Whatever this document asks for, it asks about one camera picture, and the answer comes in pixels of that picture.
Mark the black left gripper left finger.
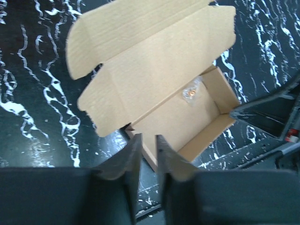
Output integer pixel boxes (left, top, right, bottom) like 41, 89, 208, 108
0, 134, 143, 225

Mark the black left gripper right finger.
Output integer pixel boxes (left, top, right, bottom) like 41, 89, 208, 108
156, 135, 300, 225

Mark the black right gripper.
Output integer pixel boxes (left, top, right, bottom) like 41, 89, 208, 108
230, 75, 300, 143

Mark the small clear packet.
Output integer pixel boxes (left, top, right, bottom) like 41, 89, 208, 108
182, 76, 202, 106

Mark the brown cardboard box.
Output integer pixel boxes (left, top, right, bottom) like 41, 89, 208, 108
66, 0, 239, 170

